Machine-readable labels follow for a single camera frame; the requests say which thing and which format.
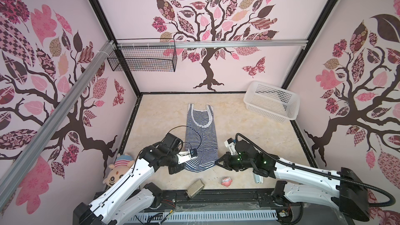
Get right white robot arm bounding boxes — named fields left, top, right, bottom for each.
left=215, top=139, right=396, bottom=222

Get rear aluminium frame bar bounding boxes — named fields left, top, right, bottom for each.
left=117, top=39, right=308, bottom=49

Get tan rectangular box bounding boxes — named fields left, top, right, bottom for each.
left=185, top=179, right=205, bottom=200

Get pink denture toy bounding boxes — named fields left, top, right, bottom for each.
left=221, top=177, right=232, bottom=187

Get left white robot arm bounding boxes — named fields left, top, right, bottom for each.
left=72, top=133, right=197, bottom=225

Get white plastic laundry basket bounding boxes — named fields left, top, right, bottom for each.
left=243, top=81, right=300, bottom=123

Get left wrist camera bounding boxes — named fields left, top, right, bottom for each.
left=177, top=149, right=198, bottom=165

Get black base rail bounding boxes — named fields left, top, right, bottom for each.
left=93, top=187, right=344, bottom=208

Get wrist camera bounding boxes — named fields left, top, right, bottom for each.
left=177, top=149, right=198, bottom=165
left=224, top=138, right=237, bottom=155

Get white slotted cable duct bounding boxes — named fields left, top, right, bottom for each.
left=126, top=210, right=278, bottom=225

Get grey white stapler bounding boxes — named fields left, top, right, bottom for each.
left=253, top=174, right=264, bottom=184

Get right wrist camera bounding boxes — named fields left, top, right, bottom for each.
left=224, top=138, right=237, bottom=155

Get black wire mesh basket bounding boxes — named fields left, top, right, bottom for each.
left=107, top=37, right=178, bottom=72

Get plush doll head toy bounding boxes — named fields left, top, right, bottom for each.
left=103, top=154, right=135, bottom=187

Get blue white striped tank top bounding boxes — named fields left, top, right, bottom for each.
left=184, top=103, right=218, bottom=173

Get left aluminium frame bar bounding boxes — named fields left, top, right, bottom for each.
left=1, top=40, right=115, bottom=208

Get aluminium frame bar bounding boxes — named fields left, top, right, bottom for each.
left=1, top=40, right=115, bottom=208
left=117, top=39, right=308, bottom=49

